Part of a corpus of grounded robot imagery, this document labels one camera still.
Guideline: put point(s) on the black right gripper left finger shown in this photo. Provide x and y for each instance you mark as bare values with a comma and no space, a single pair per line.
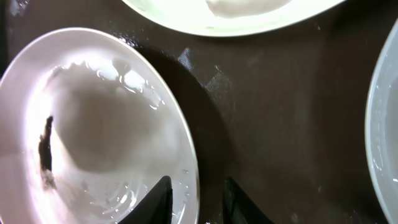
155,207

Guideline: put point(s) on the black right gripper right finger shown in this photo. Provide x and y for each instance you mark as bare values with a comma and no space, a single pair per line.
238,208

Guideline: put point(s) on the pink white plate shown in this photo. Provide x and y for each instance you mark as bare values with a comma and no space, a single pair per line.
88,129

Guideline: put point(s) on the grey serving tray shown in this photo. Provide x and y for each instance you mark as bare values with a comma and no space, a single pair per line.
281,112

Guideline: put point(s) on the light blue plate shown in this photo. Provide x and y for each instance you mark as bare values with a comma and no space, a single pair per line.
380,130

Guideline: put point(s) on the cream white plate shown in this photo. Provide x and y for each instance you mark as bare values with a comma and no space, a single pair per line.
228,18

